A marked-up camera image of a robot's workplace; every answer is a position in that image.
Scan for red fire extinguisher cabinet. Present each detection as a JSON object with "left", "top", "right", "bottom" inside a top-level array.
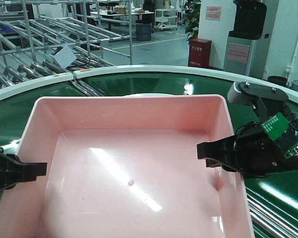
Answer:
[{"left": 188, "top": 38, "right": 212, "bottom": 68}]

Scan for dark grey crate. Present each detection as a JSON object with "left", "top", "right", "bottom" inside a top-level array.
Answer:
[{"left": 136, "top": 23, "right": 151, "bottom": 41}]

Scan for office table with boxes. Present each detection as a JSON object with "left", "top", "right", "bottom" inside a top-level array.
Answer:
[{"left": 90, "top": 5, "right": 154, "bottom": 30}]

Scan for steel conveyor rollers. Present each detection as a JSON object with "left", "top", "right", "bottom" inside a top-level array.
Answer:
[
  {"left": 71, "top": 80, "right": 105, "bottom": 97},
  {"left": 246, "top": 188, "right": 298, "bottom": 238}
]

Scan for steel conveyor rollers left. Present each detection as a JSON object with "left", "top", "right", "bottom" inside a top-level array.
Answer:
[{"left": 71, "top": 80, "right": 105, "bottom": 97}]

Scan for pink plastic bin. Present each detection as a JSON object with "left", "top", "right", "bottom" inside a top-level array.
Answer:
[{"left": 0, "top": 95, "right": 254, "bottom": 238}]

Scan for pink wall notice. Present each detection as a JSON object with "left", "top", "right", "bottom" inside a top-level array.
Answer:
[{"left": 206, "top": 6, "right": 222, "bottom": 21}]

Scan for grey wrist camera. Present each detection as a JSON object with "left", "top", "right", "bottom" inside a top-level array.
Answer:
[{"left": 227, "top": 81, "right": 289, "bottom": 105}]

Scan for grey and black kiosk machine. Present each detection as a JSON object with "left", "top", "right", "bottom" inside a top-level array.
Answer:
[{"left": 223, "top": 0, "right": 267, "bottom": 77}]

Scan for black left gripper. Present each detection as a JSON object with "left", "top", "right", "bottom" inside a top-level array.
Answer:
[{"left": 0, "top": 147, "right": 47, "bottom": 191}]

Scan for white control box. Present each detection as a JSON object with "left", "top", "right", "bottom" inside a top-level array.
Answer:
[{"left": 50, "top": 44, "right": 76, "bottom": 68}]

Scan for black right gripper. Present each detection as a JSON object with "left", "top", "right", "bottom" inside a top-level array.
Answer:
[{"left": 197, "top": 121, "right": 298, "bottom": 178}]

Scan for black waste bin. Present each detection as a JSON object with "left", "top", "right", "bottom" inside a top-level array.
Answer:
[{"left": 267, "top": 75, "right": 288, "bottom": 87}]

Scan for green potted plant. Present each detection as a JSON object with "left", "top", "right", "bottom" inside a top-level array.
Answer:
[{"left": 183, "top": 0, "right": 201, "bottom": 41}]

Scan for white outer conveyor rim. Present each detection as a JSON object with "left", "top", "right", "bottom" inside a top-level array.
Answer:
[{"left": 0, "top": 65, "right": 298, "bottom": 104}]

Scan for white wire shelf cart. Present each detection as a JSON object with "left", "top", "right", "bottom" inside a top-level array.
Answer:
[{"left": 154, "top": 8, "right": 178, "bottom": 31}]

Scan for metal roller rack shelving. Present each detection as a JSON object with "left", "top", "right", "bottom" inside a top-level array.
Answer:
[{"left": 0, "top": 0, "right": 132, "bottom": 89}]

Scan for steel conveyor rollers right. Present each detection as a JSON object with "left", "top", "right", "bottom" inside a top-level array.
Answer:
[{"left": 246, "top": 188, "right": 298, "bottom": 238}]

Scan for green circular conveyor belt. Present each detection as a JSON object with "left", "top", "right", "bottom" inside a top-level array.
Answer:
[{"left": 0, "top": 72, "right": 298, "bottom": 202}]

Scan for green circuit board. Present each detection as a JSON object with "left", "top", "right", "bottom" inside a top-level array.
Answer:
[{"left": 261, "top": 113, "right": 298, "bottom": 159}]

